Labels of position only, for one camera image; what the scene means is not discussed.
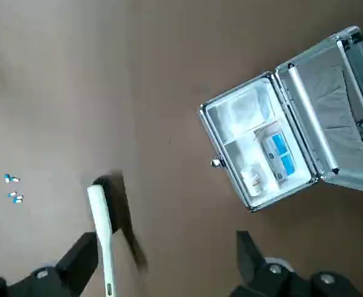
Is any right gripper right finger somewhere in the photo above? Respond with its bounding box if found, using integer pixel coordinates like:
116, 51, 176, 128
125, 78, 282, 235
230, 230, 363, 297

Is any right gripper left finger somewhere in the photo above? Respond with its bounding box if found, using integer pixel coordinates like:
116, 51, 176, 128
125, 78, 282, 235
0, 231, 99, 297

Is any white-handled black brush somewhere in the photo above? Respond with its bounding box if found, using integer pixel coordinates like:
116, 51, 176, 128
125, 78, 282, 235
87, 170, 148, 297

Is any small white pill bottle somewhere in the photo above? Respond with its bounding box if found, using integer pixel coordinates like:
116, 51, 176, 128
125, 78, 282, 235
241, 165, 265, 197

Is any blue white medicine box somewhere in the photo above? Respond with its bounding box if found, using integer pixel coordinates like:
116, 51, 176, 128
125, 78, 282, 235
262, 130, 297, 189

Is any open aluminium case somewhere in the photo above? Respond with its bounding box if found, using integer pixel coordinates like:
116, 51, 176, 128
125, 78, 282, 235
199, 25, 363, 213

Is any clear plastic bag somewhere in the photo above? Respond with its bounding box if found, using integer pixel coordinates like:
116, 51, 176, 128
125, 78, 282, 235
217, 88, 260, 131

